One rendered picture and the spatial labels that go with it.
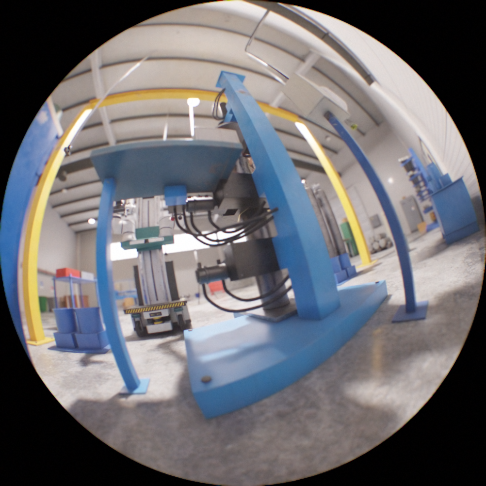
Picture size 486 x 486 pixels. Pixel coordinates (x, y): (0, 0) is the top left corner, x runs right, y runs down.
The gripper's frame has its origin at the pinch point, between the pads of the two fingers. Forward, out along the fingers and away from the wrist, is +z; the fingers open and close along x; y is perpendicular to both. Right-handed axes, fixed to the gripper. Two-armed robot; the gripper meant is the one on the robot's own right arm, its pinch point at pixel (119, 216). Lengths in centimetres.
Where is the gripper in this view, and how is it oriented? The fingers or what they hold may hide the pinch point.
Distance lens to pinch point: 156.7
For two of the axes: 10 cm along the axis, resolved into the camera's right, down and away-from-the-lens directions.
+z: 5.0, 7.3, -4.7
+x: -7.9, 1.8, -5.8
